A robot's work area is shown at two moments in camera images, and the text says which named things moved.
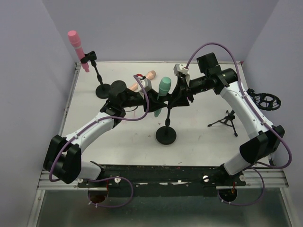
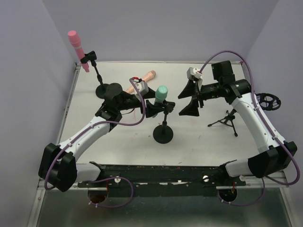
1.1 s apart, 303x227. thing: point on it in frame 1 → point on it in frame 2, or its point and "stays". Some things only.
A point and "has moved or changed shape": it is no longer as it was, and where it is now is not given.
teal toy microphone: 164,87 has moved or changed shape
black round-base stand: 166,135 has moved or changed shape
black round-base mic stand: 102,91 stays
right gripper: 183,90 → 200,95
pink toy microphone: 75,40 stays
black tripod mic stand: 227,120 stays
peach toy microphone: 150,75 stays
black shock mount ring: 264,101 stays
